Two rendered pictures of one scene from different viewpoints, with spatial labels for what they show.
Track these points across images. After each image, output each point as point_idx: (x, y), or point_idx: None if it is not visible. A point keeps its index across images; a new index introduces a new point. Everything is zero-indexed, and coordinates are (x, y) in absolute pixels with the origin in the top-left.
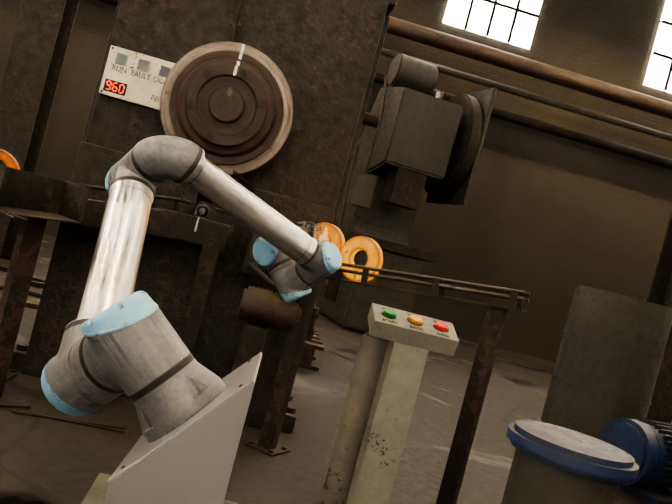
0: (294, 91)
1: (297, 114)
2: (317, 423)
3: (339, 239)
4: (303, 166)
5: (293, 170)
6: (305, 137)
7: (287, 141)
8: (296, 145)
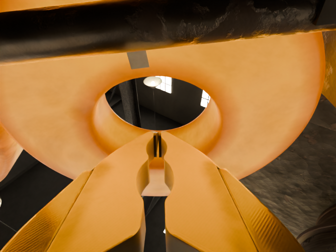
0: (288, 228)
1: (288, 210)
2: None
3: (57, 168)
4: (288, 154)
5: (312, 154)
6: (278, 185)
7: (314, 192)
8: (297, 183)
